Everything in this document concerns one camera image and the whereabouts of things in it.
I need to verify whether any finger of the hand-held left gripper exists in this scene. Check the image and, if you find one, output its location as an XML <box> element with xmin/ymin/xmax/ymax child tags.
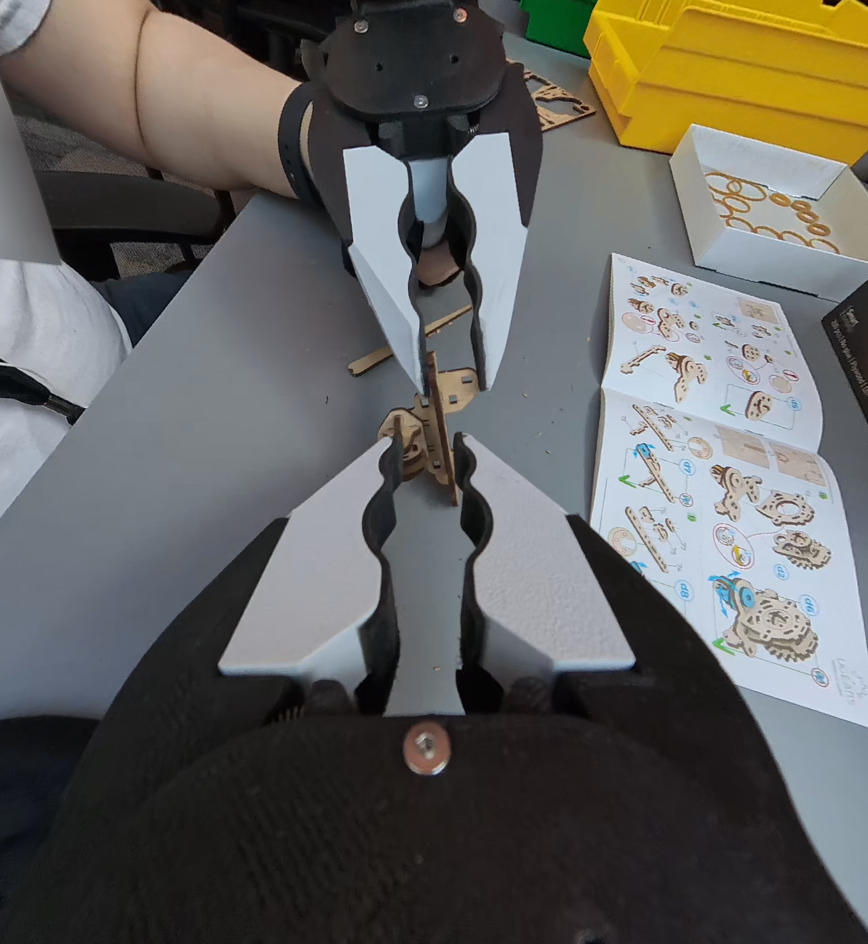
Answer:
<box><xmin>449</xmin><ymin>131</ymin><xmax>531</xmax><ymax>392</ymax></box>
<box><xmin>342</xmin><ymin>146</ymin><xmax>431</xmax><ymax>395</ymax></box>

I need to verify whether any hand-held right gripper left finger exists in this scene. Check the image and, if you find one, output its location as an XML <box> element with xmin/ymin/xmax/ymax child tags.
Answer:
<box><xmin>217</xmin><ymin>437</ymin><xmax>405</xmax><ymax>716</ymax></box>

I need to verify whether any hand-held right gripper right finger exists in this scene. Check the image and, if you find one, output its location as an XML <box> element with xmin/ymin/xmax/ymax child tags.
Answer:
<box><xmin>452</xmin><ymin>434</ymin><xmax>637</xmax><ymax>715</ymax></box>

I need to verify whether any wooden model assembly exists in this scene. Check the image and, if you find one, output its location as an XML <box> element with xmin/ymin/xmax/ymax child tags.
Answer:
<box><xmin>377</xmin><ymin>353</ymin><xmax>479</xmax><ymax>510</ymax></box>

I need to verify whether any person's left forearm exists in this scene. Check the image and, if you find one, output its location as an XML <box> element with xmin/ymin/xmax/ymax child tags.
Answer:
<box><xmin>0</xmin><ymin>0</ymin><xmax>310</xmax><ymax>200</ymax></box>

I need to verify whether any person's left hand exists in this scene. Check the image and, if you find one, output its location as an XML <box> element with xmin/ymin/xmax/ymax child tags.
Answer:
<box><xmin>413</xmin><ymin>235</ymin><xmax>466</xmax><ymax>290</ymax></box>

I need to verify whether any notched wooden strip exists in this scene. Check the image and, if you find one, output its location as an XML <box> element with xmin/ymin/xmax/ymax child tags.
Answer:
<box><xmin>350</xmin><ymin>302</ymin><xmax>472</xmax><ymax>377</ymax></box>

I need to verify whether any black wristband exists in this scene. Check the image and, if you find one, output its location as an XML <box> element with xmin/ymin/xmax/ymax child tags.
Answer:
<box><xmin>278</xmin><ymin>81</ymin><xmax>324</xmax><ymax>207</ymax></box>

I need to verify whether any green storage bin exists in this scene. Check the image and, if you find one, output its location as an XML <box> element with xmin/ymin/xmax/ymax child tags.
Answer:
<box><xmin>519</xmin><ymin>0</ymin><xmax>601</xmax><ymax>60</ymax></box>

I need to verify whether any laser-cut plywood sheet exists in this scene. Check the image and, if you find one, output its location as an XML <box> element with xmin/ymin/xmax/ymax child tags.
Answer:
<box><xmin>522</xmin><ymin>65</ymin><xmax>597</xmax><ymax>134</ymax></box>

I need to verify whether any yellow storage bin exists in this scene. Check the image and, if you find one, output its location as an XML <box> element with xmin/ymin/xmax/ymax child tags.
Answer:
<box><xmin>583</xmin><ymin>7</ymin><xmax>868</xmax><ymax>167</ymax></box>
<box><xmin>595</xmin><ymin>0</ymin><xmax>868</xmax><ymax>56</ymax></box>

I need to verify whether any dark office chair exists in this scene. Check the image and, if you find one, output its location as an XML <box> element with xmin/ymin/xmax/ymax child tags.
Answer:
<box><xmin>36</xmin><ymin>170</ymin><xmax>236</xmax><ymax>281</ymax></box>

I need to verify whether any open instruction booklet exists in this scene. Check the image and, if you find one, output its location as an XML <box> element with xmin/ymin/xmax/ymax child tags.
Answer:
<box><xmin>589</xmin><ymin>253</ymin><xmax>868</xmax><ymax>735</ymax></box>

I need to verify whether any white cardboard box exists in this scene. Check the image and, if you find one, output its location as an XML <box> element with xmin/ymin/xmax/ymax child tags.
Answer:
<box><xmin>668</xmin><ymin>124</ymin><xmax>868</xmax><ymax>303</ymax></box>

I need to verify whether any group of wooden rings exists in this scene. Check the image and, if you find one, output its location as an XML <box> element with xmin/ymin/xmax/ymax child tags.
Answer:
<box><xmin>703</xmin><ymin>170</ymin><xmax>844</xmax><ymax>255</ymax></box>

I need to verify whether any person's white shirt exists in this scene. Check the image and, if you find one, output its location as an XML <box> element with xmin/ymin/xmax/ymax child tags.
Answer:
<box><xmin>0</xmin><ymin>254</ymin><xmax>133</xmax><ymax>565</ymax></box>

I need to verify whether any black lanyard strap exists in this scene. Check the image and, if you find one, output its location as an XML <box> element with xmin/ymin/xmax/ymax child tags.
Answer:
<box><xmin>0</xmin><ymin>332</ymin><xmax>87</xmax><ymax>426</ymax></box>

